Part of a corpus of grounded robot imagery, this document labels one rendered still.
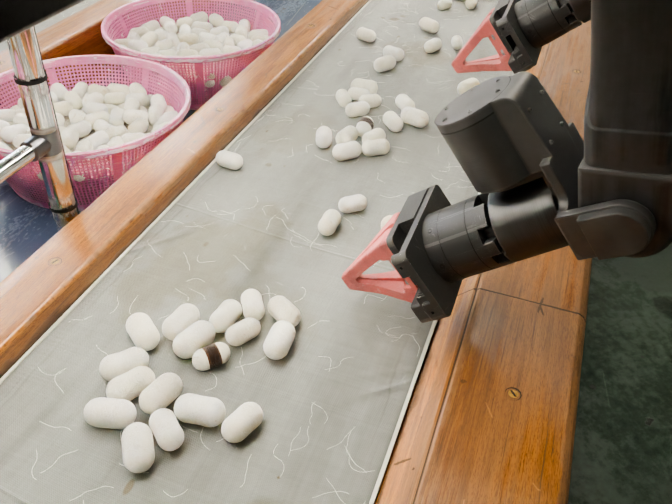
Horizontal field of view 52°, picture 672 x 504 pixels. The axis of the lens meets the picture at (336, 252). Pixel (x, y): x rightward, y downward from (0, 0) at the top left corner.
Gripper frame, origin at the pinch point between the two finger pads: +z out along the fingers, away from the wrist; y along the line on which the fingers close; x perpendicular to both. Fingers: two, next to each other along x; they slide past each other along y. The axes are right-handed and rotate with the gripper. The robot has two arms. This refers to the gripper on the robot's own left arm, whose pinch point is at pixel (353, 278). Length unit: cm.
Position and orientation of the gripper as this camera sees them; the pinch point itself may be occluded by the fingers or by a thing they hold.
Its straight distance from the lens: 59.3
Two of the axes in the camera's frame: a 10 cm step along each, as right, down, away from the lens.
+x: 5.6, 7.5, 3.4
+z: -7.6, 3.0, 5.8
